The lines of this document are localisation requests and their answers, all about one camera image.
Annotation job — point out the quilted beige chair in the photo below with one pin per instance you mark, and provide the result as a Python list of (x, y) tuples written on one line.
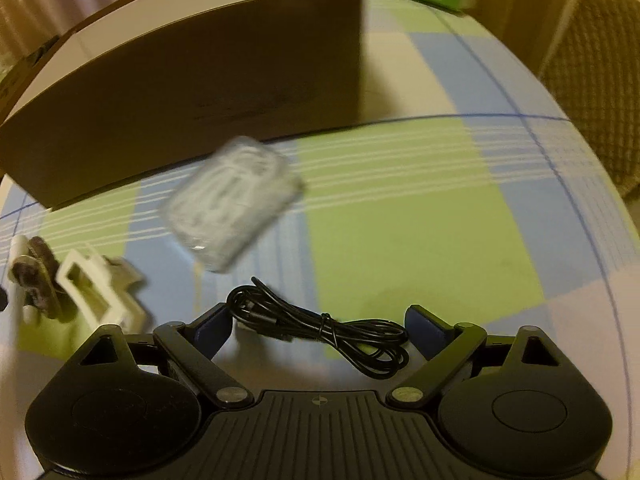
[(595, 85)]

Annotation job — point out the purple and beige curtain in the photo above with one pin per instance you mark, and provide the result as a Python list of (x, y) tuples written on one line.
[(25, 0)]

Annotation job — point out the green lip balm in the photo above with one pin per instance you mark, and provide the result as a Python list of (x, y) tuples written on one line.
[(30, 312)]

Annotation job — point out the clear floss pick box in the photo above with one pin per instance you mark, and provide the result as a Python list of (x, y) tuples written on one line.
[(235, 205)]

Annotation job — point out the white hair claw clip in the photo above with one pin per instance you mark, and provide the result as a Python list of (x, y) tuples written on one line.
[(107, 305)]

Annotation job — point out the brown cardboard box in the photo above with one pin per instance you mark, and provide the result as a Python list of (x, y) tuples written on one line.
[(200, 85)]

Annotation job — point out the checkered tablecloth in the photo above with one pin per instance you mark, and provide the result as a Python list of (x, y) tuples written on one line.
[(425, 210)]

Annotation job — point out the brown velvet scrunchie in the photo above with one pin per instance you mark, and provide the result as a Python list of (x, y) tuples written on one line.
[(42, 280)]

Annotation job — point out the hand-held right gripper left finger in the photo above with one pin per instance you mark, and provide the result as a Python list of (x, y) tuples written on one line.
[(215, 332)]

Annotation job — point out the small white bottle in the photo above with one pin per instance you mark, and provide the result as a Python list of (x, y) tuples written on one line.
[(20, 247)]

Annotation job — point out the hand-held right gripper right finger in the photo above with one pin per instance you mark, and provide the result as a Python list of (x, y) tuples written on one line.
[(425, 332)]

